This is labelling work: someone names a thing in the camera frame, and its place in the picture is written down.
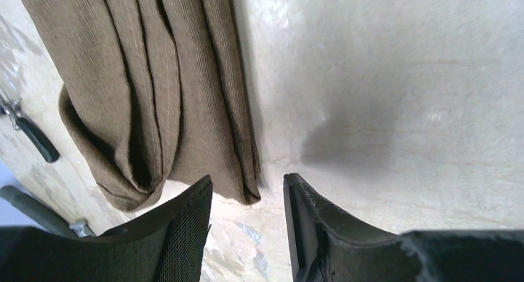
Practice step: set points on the red handled adjustable wrench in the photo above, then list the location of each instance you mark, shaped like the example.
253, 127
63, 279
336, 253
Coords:
82, 229

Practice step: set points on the brown cloth napkin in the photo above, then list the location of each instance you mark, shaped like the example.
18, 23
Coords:
153, 91

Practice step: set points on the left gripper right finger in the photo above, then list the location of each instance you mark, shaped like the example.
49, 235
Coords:
327, 243

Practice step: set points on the black pliers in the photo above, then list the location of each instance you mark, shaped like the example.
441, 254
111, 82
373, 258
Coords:
19, 122

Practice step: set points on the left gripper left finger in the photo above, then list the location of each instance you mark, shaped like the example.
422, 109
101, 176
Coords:
164, 244

